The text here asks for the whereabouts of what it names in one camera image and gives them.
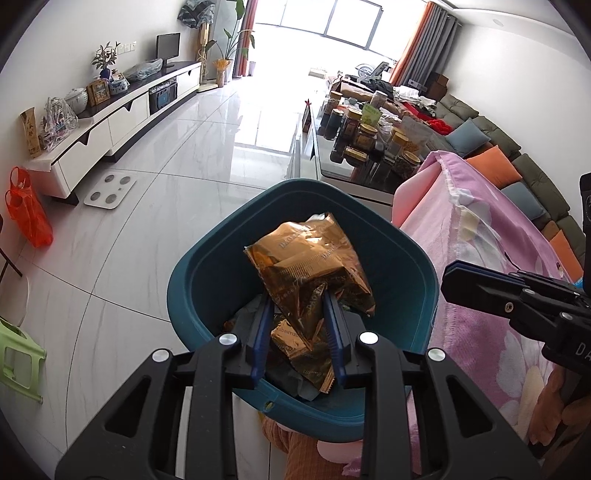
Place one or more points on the pink floral blanket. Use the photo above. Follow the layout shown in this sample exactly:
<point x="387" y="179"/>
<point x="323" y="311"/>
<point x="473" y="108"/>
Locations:
<point x="498" y="258"/>

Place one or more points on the blue cushion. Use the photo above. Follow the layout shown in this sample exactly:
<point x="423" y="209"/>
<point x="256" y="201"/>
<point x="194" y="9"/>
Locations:
<point x="468" y="137"/>
<point x="524" y="201"/>

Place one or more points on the white bathroom scale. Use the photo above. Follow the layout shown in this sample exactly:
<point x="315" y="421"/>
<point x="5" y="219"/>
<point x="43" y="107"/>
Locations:
<point x="111" y="191"/>

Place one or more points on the brown corner cabinet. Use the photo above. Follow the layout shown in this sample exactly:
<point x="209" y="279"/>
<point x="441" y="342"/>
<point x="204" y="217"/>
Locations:
<point x="438" y="84"/>

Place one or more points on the teal trash bin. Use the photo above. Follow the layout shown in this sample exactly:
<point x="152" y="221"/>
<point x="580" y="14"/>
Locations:
<point x="392" y="277"/>

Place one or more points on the blue white porcelain jar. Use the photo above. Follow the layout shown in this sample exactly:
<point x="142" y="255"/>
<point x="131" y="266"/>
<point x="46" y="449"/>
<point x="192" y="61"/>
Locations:
<point x="118" y="86"/>

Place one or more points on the white lidded jar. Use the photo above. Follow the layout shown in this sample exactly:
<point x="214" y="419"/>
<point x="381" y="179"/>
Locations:
<point x="76" y="100"/>

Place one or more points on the orange grey curtain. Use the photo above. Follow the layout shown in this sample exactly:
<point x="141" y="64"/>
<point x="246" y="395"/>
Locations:
<point x="422" y="41"/>

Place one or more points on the plastic wrapped bundle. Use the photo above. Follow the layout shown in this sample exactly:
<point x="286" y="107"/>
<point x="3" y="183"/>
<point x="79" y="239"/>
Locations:
<point x="143" y="69"/>

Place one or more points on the person's right hand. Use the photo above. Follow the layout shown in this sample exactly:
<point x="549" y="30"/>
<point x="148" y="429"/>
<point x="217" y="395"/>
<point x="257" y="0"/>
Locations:
<point x="561" y="401"/>

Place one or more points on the covered standing fan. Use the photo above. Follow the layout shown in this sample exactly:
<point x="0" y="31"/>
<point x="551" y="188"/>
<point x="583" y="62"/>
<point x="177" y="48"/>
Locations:
<point x="196" y="10"/>

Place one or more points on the bamboo box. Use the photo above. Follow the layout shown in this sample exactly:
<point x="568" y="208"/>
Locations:
<point x="31" y="134"/>

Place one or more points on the green plastic stool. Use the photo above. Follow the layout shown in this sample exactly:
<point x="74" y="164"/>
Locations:
<point x="21" y="355"/>

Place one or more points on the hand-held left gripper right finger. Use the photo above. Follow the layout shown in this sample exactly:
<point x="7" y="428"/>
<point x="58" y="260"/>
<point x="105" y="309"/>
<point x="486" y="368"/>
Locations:
<point x="334" y="337"/>

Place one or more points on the large window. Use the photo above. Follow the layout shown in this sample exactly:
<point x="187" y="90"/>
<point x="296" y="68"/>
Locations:
<point x="341" y="18"/>

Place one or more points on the brown ottoman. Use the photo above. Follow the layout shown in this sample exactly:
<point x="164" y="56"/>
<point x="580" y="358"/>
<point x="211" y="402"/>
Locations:
<point x="355" y="90"/>

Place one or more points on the glass coffee table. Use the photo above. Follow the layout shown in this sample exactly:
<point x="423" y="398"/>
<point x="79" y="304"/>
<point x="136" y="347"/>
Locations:
<point x="351" y="177"/>

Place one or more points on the group of jars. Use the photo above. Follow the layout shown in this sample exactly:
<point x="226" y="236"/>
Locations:
<point x="369" y="134"/>

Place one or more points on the pile of light clothes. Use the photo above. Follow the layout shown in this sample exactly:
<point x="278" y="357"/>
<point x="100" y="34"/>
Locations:
<point x="411" y="94"/>

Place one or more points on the white standing air conditioner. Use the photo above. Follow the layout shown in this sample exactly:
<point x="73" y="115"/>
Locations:
<point x="244" y="41"/>
<point x="221" y="14"/>

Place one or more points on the blue vase with plant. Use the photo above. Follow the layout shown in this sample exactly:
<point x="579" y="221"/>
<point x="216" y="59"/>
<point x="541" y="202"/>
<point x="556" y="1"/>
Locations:
<point x="106" y="60"/>

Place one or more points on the clear bag of items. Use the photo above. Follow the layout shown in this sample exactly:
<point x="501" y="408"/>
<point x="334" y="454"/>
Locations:
<point x="59" y="122"/>

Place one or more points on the large gold snack bag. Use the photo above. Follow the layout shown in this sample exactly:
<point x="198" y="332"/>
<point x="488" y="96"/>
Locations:
<point x="304" y="258"/>

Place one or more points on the large leaf potted plant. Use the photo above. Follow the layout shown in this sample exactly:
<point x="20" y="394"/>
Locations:
<point x="231" y="46"/>

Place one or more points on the red plastic bag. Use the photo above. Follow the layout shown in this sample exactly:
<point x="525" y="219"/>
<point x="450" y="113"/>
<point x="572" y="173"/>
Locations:
<point x="30" y="212"/>

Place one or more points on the white black tv cabinet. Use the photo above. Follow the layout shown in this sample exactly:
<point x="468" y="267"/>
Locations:
<point x="124" y="120"/>

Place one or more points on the wooden picture frame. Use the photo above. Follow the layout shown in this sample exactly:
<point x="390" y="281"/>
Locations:
<point x="98" y="92"/>

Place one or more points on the orange cushion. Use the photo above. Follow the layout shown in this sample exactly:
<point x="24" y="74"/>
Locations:
<point x="494" y="167"/>
<point x="567" y="251"/>

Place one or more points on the green sofa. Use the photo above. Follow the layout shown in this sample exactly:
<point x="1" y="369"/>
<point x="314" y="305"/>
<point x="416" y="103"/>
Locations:
<point x="531" y="175"/>

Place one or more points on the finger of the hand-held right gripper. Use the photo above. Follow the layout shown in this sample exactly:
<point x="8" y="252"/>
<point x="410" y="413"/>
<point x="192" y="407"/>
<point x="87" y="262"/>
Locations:
<point x="480" y="290"/>
<point x="485" y="270"/>

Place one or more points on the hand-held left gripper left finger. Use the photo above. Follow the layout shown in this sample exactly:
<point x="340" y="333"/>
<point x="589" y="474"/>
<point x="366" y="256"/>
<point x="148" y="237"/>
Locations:
<point x="261" y="337"/>

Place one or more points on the red cloth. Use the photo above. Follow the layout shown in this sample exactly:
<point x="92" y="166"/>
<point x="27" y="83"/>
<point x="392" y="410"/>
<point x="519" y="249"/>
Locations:
<point x="442" y="126"/>

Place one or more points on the person's leg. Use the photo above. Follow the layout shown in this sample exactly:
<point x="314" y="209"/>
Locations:
<point x="295" y="447"/>

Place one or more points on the black monitor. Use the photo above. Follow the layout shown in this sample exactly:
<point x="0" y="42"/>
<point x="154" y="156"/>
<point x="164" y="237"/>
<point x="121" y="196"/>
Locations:
<point x="167" y="47"/>

